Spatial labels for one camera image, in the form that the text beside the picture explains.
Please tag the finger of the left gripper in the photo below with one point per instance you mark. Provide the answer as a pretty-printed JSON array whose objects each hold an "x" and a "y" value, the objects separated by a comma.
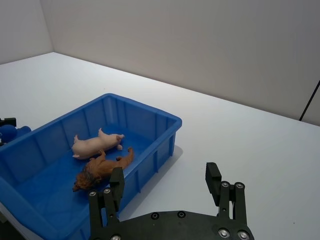
[{"x": 7, "y": 122}]

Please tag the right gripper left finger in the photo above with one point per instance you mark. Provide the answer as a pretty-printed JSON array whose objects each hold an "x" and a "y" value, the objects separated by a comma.
[{"x": 117, "y": 190}]

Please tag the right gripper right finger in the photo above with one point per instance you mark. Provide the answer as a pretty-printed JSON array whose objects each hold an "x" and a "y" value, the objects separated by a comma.
[{"x": 212, "y": 182}]

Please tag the blue fuzzy toy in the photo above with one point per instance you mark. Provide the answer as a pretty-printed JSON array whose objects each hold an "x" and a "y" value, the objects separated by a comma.
[{"x": 11, "y": 133}]

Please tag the brown toy lion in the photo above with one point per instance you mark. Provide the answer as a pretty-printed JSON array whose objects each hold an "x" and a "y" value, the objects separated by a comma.
[{"x": 100, "y": 167}]

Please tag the pink toy pig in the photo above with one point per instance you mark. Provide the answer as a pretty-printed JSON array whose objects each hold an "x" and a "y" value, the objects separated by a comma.
[{"x": 95, "y": 145}]

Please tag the blue plastic bin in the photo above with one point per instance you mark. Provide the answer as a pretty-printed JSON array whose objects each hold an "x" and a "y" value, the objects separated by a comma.
[{"x": 50, "y": 175}]

